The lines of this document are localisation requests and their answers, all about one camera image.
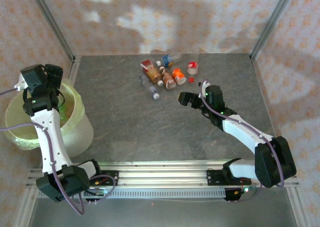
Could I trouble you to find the brown coffee bottle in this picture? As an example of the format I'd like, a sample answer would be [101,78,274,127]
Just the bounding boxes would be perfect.
[158,66,178,90]

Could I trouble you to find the orange label clear bottle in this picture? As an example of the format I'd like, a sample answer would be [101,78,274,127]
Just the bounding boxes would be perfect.
[171,68,188,85]

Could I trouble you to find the clear bottle printed white cap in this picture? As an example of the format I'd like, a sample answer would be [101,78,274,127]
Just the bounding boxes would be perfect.
[138,74,161,100]

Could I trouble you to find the red label red cap bottle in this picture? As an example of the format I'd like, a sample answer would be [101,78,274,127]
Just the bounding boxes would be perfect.
[186,61,200,84]

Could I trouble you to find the small blue label water bottle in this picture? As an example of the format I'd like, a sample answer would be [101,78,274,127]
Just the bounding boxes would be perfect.
[155,51,183,68]

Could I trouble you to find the brown tea bottle red label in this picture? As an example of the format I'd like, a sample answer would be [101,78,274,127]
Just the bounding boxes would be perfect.
[140,59,163,86]

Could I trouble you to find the yellow-green plastic bin liner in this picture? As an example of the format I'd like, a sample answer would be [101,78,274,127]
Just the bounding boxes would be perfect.
[2,78,85,152]

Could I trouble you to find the white round bin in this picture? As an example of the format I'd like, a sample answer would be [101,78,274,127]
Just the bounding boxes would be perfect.
[2,78,95,159]

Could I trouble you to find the aluminium table edge rail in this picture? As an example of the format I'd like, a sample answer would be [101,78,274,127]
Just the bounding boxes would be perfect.
[66,56,82,84]
[249,54,287,163]

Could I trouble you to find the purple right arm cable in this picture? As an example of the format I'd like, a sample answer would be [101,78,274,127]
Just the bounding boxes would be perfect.
[199,78,286,203]

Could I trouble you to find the aluminium frame post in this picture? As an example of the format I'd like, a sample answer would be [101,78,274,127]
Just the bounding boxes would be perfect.
[249,0,298,60]
[26,0,76,60]

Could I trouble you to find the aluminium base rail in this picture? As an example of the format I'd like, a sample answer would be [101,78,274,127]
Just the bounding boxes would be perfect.
[26,159,300,195]

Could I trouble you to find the perforated metal cable strip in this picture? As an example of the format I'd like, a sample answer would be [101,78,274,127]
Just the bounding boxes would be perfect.
[72,188,227,200]

